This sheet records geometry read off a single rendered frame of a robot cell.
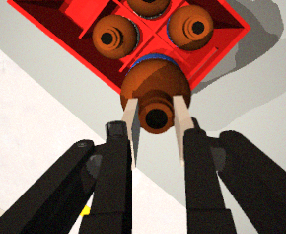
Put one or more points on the red bottle crate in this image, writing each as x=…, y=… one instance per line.
x=70, y=23

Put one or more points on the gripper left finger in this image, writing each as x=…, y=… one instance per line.
x=53, y=203

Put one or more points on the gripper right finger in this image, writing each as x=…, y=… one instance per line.
x=256, y=182

